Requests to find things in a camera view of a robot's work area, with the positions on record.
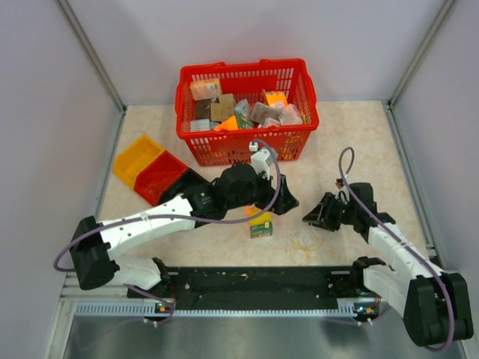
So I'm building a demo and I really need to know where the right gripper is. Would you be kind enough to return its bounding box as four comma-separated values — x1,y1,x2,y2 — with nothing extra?
302,192,358,231

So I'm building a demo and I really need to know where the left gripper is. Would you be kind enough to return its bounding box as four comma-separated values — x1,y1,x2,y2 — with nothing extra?
227,167,298,216

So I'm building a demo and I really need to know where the yellow cable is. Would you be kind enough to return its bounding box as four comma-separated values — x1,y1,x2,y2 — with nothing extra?
288,235,326,267

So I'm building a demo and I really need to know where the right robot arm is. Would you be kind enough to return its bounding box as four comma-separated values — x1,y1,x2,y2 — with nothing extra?
302,182,474,347

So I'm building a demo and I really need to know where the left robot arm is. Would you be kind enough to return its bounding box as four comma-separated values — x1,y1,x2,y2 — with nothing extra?
69,162,299,297

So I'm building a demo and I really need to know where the sponge daddy package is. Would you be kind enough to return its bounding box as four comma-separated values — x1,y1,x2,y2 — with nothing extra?
245,206,273,239

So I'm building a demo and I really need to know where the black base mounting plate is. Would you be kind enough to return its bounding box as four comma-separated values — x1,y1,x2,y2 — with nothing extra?
150,266,376,310

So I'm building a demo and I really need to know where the clear packet in basket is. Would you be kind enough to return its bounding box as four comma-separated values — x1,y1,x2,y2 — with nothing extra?
249,102,282,125

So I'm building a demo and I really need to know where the black plastic bin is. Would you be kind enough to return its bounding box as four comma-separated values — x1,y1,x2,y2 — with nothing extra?
157,168,209,205

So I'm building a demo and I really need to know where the orange sponge pack in basket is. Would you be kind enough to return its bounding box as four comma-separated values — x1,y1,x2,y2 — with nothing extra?
263,90,288,109

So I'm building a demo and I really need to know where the red plastic shopping basket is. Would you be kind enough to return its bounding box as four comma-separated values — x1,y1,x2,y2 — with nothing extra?
175,58,320,166

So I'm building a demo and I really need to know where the brown cardboard box in basket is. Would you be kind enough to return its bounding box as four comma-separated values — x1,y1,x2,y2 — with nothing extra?
210,93,236,123

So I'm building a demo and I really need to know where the red plastic bin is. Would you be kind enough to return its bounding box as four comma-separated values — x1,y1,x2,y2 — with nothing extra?
134,151,188,206

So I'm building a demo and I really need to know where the orange box in basket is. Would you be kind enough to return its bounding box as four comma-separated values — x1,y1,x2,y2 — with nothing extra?
189,79,222,101

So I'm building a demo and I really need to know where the yellow plastic bin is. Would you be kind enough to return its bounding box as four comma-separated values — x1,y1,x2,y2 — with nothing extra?
113,135,165,189

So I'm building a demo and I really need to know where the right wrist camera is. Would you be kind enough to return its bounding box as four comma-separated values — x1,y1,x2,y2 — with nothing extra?
335,179,350,202

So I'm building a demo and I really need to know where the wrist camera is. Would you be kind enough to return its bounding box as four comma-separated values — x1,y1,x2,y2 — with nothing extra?
335,179,350,202
248,141,278,179

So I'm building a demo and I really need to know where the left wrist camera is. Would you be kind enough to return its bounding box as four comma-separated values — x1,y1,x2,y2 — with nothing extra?
248,141,278,179

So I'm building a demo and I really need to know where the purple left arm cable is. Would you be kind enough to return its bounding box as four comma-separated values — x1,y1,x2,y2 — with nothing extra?
53,138,282,326

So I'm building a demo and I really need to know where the aluminium frame rail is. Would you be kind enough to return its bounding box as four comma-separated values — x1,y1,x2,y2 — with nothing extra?
59,271,467,319

